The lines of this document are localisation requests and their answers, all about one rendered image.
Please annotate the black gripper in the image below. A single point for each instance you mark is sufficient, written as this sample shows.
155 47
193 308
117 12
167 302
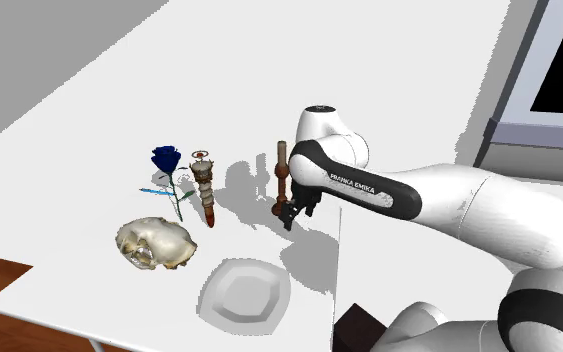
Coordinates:
305 194

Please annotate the blue pen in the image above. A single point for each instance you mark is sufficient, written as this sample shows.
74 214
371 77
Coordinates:
154 191

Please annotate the beige animal skull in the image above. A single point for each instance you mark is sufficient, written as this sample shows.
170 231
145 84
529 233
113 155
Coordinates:
156 241

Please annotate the white square plate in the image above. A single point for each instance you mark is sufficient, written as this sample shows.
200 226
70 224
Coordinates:
244 297

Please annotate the window with pale frame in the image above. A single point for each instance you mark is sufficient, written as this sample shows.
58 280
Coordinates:
561 63

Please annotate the brown wooden candlestick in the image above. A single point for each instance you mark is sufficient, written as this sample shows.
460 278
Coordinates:
281 173

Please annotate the dark robot stand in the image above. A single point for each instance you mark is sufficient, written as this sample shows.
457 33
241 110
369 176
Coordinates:
356 331

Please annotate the blue rose with green stem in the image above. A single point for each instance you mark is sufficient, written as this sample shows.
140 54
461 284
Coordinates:
166 158

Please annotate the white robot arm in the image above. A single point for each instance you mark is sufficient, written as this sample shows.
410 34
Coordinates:
481 209

